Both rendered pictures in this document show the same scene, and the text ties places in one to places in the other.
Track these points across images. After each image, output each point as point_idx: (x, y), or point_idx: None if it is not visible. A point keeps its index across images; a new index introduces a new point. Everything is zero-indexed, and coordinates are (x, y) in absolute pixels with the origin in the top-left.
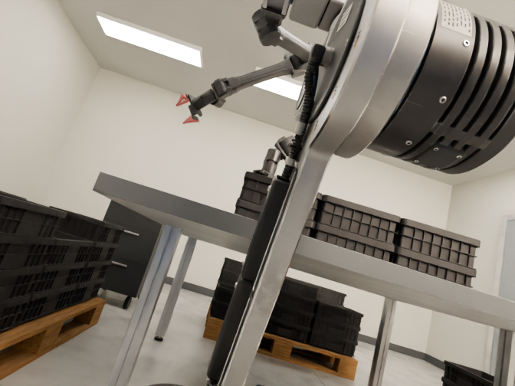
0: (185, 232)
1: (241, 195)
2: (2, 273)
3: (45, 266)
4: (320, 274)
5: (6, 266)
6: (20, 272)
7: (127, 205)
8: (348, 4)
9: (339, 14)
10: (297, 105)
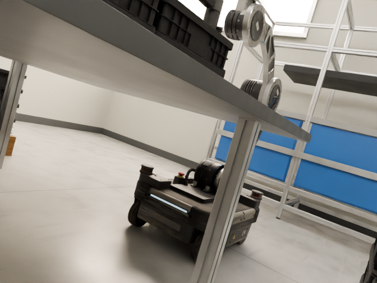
0: (211, 103)
1: (222, 64)
2: (370, 256)
3: (373, 279)
4: (41, 61)
5: (374, 251)
6: (369, 264)
7: (297, 138)
8: (278, 88)
9: (277, 85)
10: (253, 37)
